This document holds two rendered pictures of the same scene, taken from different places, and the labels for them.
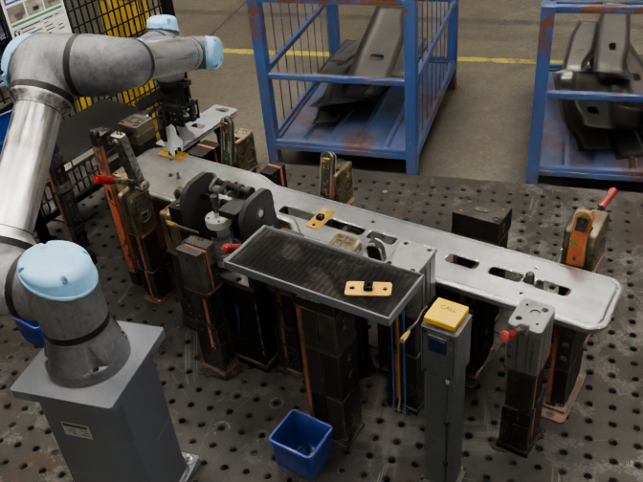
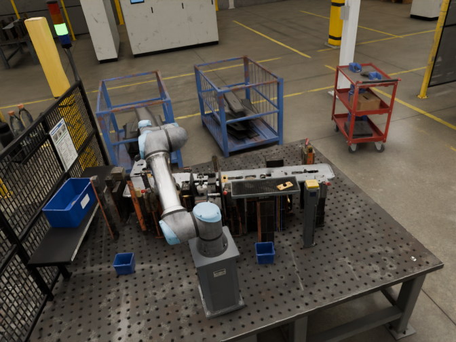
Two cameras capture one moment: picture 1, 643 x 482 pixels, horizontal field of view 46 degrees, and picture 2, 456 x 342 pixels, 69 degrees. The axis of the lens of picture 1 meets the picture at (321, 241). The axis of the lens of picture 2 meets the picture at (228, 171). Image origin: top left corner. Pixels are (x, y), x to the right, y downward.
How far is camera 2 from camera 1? 100 cm
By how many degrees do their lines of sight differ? 28
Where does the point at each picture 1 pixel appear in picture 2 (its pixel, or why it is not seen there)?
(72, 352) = (218, 241)
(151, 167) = (139, 184)
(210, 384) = not seen: hidden behind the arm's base
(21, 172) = (172, 184)
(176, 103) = not seen: hidden behind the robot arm
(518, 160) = (213, 150)
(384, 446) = (284, 242)
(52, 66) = (163, 143)
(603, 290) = (325, 167)
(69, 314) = (218, 226)
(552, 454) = (329, 222)
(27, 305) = (204, 229)
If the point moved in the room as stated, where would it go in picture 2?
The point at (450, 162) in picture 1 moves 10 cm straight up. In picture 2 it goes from (190, 158) to (188, 152)
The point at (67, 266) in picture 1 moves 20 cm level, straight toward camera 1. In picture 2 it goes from (214, 208) to (254, 222)
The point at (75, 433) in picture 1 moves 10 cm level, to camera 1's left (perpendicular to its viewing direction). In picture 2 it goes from (218, 275) to (201, 286)
